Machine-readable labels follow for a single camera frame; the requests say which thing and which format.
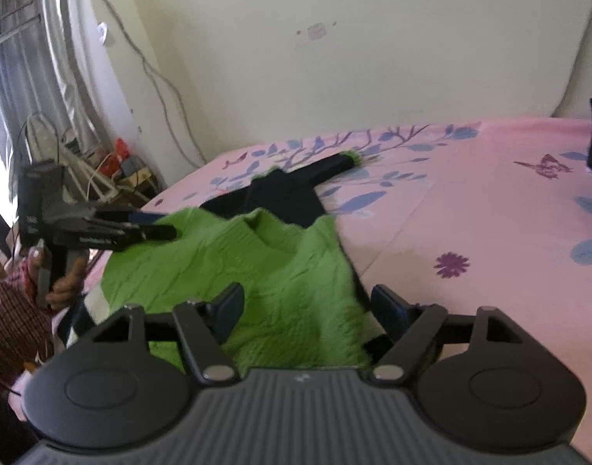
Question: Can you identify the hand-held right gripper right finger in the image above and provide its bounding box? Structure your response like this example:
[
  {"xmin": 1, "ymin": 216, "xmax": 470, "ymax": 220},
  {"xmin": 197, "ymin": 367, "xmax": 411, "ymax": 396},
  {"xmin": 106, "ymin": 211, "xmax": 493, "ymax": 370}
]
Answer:
[{"xmin": 371, "ymin": 285, "xmax": 522, "ymax": 384}]

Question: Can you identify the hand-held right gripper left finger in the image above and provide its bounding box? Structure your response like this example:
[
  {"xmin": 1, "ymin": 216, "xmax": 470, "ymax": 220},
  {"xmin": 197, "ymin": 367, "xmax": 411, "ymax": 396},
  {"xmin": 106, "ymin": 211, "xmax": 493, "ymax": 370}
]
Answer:
[{"xmin": 87, "ymin": 282, "xmax": 244, "ymax": 384}]

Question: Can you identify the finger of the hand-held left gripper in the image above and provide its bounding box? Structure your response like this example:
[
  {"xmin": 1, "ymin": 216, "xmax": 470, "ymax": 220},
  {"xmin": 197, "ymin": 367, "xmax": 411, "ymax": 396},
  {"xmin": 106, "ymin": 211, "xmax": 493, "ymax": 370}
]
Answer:
[
  {"xmin": 95, "ymin": 207, "xmax": 154, "ymax": 227},
  {"xmin": 80, "ymin": 223, "xmax": 179, "ymax": 253}
]

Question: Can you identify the green black white knitted sweater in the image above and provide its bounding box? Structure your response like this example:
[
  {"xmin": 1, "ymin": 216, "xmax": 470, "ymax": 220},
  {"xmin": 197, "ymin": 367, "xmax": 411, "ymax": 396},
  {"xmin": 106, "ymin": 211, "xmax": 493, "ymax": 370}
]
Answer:
[{"xmin": 54, "ymin": 152, "xmax": 374, "ymax": 370}]

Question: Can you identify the person's left forearm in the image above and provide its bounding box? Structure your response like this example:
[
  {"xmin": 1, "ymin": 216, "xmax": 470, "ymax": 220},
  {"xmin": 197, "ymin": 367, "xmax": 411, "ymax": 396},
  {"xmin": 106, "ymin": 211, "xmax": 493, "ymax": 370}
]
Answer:
[{"xmin": 0, "ymin": 252, "xmax": 54, "ymax": 383}]

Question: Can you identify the person's left hand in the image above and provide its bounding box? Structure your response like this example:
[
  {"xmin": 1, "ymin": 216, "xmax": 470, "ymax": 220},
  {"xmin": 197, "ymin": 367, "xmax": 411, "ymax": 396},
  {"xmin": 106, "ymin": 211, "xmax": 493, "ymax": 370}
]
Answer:
[{"xmin": 27, "ymin": 246, "xmax": 88, "ymax": 311}]

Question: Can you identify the pink floral bedsheet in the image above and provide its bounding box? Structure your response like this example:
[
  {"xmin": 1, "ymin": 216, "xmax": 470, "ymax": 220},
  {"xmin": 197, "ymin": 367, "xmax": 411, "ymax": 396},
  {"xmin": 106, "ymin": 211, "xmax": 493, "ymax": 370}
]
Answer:
[{"xmin": 48, "ymin": 116, "xmax": 592, "ymax": 465}]

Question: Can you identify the grey curtain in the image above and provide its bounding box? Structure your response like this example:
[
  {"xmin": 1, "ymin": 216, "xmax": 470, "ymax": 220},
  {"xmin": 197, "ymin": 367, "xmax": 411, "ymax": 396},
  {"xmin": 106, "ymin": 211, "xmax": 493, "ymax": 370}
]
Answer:
[{"xmin": 0, "ymin": 0, "xmax": 117, "ymax": 172}]

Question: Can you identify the tangle of white cables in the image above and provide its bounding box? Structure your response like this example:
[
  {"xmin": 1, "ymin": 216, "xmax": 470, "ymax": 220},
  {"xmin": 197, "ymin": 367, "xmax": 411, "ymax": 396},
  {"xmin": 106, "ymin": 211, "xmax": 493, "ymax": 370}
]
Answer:
[{"xmin": 19, "ymin": 112, "xmax": 158, "ymax": 204}]

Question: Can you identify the thin wall cable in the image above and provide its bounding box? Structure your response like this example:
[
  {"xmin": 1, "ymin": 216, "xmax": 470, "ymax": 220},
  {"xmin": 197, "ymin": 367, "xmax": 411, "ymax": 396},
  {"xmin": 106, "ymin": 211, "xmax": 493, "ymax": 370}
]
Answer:
[{"xmin": 75, "ymin": 0, "xmax": 209, "ymax": 168}]

